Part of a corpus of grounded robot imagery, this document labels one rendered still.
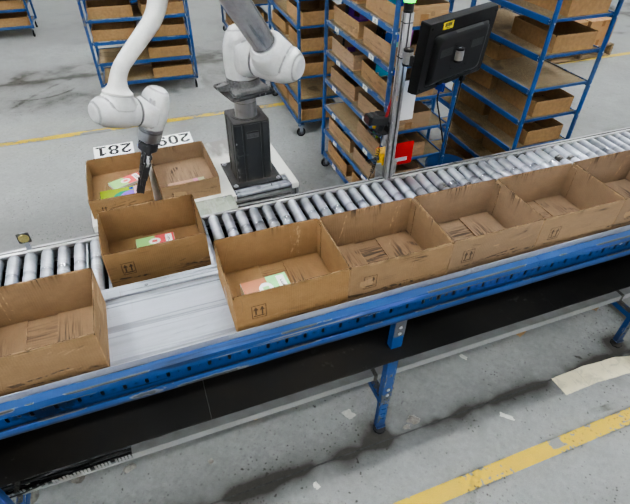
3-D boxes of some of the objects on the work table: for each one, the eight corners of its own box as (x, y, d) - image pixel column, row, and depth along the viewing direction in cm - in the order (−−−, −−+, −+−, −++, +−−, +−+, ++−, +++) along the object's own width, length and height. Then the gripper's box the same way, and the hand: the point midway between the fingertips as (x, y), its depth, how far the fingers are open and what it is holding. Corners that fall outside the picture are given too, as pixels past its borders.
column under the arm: (220, 165, 261) (212, 106, 239) (266, 156, 269) (263, 98, 247) (233, 190, 243) (226, 130, 221) (282, 179, 251) (280, 120, 229)
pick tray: (204, 156, 267) (201, 140, 261) (222, 193, 241) (219, 176, 234) (151, 166, 259) (147, 150, 252) (163, 206, 232) (159, 188, 226)
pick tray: (147, 167, 258) (143, 150, 252) (157, 207, 231) (152, 190, 225) (90, 177, 250) (85, 160, 244) (93, 220, 224) (87, 202, 217)
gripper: (161, 149, 185) (151, 201, 198) (156, 134, 194) (147, 185, 207) (140, 146, 182) (131, 200, 194) (137, 130, 191) (129, 183, 203)
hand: (141, 185), depth 199 cm, fingers closed
